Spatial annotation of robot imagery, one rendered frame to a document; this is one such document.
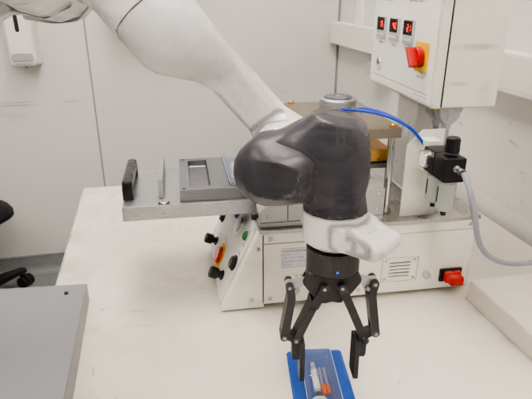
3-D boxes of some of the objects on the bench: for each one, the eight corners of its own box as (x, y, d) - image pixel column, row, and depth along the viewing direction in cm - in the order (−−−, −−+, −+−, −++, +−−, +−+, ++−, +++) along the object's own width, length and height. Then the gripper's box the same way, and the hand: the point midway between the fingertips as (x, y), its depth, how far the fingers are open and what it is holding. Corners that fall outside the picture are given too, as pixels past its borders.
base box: (402, 224, 143) (408, 165, 136) (474, 298, 109) (488, 225, 102) (210, 238, 135) (207, 176, 128) (222, 323, 100) (219, 245, 94)
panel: (210, 240, 133) (239, 177, 127) (219, 305, 105) (257, 229, 100) (203, 237, 132) (232, 174, 127) (210, 302, 105) (248, 226, 99)
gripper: (397, 228, 76) (385, 355, 84) (258, 233, 74) (260, 360, 83) (414, 252, 69) (398, 387, 77) (261, 258, 67) (263, 394, 76)
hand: (327, 359), depth 79 cm, fingers open, 8 cm apart
